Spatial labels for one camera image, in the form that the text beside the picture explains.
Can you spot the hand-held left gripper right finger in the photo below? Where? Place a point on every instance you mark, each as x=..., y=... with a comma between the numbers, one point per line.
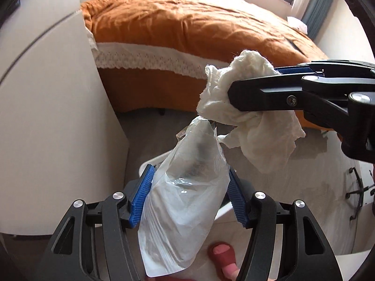
x=237, y=200

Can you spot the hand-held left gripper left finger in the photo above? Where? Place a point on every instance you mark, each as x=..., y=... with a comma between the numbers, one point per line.
x=142, y=194

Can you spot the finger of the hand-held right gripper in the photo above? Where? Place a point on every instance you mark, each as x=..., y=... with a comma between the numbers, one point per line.
x=263, y=93
x=296, y=71

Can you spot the white waste bin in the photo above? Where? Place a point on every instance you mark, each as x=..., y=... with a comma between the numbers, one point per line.
x=149, y=161

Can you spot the clear plastic bag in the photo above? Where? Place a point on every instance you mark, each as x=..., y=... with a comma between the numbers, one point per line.
x=181, y=210

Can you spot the white paper towel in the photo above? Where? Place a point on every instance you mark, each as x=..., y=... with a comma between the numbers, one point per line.
x=257, y=140

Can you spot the person's foot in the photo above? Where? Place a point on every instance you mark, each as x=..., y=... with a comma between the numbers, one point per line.
x=219, y=250

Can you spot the red slipper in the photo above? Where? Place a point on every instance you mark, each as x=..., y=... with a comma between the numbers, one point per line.
x=224, y=262

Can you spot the grey-blue curtain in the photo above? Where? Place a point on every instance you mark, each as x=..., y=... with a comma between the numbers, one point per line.
x=318, y=5

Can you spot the white cabinet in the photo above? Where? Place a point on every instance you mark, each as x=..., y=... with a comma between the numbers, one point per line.
x=52, y=123

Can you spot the black office chair base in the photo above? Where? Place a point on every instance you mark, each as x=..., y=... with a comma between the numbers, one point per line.
x=359, y=191

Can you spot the white lace bed sheet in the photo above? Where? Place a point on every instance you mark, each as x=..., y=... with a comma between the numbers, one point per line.
x=146, y=57

